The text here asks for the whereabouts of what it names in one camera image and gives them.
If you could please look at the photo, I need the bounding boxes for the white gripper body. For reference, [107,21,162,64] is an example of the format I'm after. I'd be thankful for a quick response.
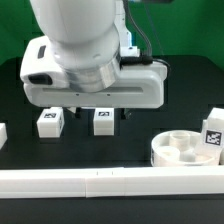
[20,36,168,108]

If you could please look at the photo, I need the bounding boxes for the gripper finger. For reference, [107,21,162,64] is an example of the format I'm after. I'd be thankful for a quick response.
[121,108,132,119]
[69,107,81,118]

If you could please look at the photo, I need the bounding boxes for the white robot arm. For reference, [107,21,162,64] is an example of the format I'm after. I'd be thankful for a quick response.
[20,0,168,109]

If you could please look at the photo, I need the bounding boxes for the white front fence bar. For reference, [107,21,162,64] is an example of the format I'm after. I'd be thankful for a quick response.
[0,166,224,199]

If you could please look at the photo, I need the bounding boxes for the white fence bar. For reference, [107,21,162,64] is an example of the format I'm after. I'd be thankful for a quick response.
[0,123,7,150]
[0,166,224,199]

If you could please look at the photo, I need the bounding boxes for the white left fence bar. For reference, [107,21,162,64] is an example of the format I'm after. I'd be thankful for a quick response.
[0,123,7,150]

